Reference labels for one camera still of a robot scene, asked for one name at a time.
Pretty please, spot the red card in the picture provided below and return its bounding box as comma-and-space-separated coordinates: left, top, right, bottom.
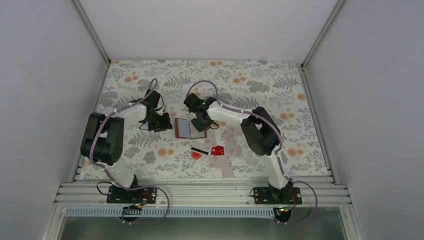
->
210, 145, 225, 156

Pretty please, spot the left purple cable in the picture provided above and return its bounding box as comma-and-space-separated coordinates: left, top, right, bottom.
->
88, 78, 171, 227

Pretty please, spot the blue slotted cable duct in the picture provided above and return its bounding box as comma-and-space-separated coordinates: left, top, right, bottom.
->
64, 206, 274, 219

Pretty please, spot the aluminium rail frame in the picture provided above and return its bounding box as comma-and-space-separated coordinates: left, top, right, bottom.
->
54, 178, 352, 207

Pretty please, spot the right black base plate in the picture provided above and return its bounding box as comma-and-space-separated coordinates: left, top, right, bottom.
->
249, 186, 303, 205

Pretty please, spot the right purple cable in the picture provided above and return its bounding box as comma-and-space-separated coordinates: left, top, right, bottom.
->
186, 80, 319, 226

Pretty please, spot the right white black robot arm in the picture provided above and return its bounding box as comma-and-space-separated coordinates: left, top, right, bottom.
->
183, 93, 290, 204

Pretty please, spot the purple cable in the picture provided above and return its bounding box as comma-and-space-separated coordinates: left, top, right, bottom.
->
186, 80, 319, 226
88, 78, 171, 227

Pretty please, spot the white card black stripe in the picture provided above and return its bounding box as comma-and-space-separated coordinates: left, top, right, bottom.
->
190, 141, 211, 156

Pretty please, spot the brown leather card holder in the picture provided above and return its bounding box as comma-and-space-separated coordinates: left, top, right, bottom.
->
174, 118, 207, 140

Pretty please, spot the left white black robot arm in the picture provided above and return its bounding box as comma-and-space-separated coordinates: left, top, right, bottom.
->
80, 89, 172, 203

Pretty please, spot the floral patterned table mat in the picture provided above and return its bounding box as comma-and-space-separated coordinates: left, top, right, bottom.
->
97, 60, 328, 179

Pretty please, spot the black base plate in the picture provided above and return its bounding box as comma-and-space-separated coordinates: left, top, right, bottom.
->
106, 185, 157, 204
249, 186, 303, 205

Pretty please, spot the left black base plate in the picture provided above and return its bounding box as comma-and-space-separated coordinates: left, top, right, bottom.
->
106, 185, 157, 204

